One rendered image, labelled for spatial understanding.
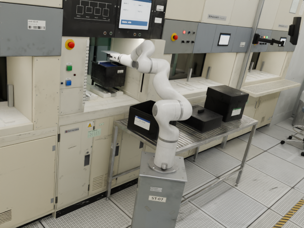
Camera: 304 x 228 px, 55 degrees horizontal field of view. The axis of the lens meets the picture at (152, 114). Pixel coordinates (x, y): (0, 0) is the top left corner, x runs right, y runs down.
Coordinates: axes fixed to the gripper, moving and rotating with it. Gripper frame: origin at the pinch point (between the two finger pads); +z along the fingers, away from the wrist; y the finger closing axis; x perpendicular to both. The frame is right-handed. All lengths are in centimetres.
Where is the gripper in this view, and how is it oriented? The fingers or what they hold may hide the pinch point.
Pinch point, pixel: (110, 54)
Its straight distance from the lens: 252.4
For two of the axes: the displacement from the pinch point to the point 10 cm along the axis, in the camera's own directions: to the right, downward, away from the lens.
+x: 1.5, -9.2, -3.5
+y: 7.1, -1.5, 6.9
